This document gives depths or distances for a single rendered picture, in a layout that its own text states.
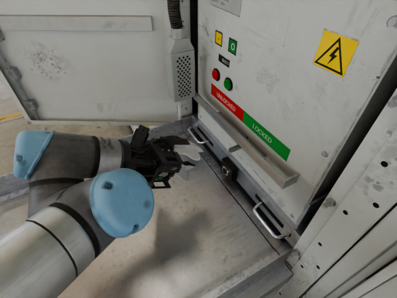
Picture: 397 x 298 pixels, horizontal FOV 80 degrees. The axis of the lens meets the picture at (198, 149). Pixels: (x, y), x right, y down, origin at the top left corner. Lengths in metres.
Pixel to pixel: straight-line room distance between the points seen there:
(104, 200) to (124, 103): 0.76
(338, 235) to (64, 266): 0.40
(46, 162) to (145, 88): 0.59
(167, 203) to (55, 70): 0.62
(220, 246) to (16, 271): 0.49
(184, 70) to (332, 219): 0.50
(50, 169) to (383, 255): 0.49
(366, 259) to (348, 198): 0.10
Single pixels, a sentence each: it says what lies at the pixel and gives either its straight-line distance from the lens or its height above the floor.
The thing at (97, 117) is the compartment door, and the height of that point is 0.86.
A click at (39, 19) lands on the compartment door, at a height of 1.23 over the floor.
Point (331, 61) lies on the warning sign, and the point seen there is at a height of 1.29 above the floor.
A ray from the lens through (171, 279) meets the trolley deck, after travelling 0.63.
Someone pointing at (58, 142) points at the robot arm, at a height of 1.20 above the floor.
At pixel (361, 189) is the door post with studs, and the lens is 0.40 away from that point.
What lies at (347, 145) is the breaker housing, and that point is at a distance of 0.45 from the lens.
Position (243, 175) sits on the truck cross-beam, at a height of 0.91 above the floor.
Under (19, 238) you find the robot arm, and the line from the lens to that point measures 0.26.
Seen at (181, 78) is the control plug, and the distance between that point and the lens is 0.69.
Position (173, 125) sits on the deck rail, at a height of 0.90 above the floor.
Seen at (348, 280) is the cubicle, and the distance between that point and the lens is 0.54.
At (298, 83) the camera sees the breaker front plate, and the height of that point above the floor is 1.24.
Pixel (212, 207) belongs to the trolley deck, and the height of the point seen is 0.85.
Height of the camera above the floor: 1.44
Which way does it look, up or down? 44 degrees down
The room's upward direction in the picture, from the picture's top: straight up
